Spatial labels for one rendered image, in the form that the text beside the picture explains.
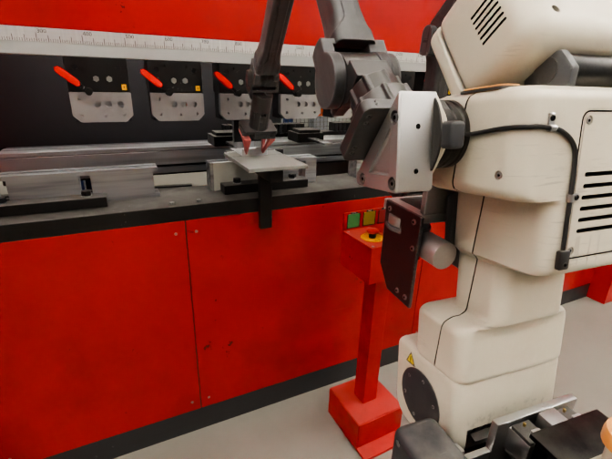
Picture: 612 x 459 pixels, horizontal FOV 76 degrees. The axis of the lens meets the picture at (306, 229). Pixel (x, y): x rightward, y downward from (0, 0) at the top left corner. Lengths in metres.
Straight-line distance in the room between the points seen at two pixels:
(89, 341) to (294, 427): 0.80
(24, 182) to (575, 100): 1.23
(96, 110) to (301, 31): 0.66
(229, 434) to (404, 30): 1.60
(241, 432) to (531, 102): 1.46
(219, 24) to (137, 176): 0.51
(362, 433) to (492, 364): 0.94
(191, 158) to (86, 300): 0.63
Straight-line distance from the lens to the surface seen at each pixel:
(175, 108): 1.27
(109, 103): 1.27
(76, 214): 1.23
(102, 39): 1.26
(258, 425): 1.68
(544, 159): 0.50
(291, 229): 1.35
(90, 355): 1.40
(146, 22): 1.27
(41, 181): 1.31
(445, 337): 0.66
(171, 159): 1.57
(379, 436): 1.65
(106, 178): 1.30
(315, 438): 1.64
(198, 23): 1.29
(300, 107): 1.39
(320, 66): 0.61
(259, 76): 1.11
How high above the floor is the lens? 1.24
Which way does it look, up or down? 21 degrees down
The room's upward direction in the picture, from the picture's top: 2 degrees clockwise
